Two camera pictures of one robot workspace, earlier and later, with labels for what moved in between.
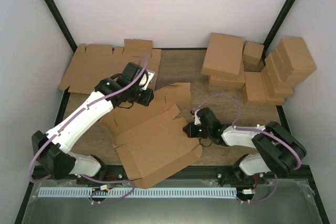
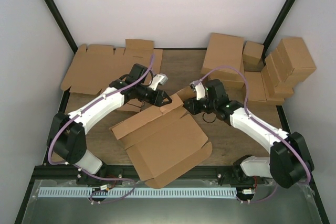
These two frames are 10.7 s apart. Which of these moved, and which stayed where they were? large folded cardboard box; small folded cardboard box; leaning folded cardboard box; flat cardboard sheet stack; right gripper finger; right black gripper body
Moved: right black gripper body; right gripper finger
Stayed: large folded cardboard box; leaning folded cardboard box; flat cardboard sheet stack; small folded cardboard box
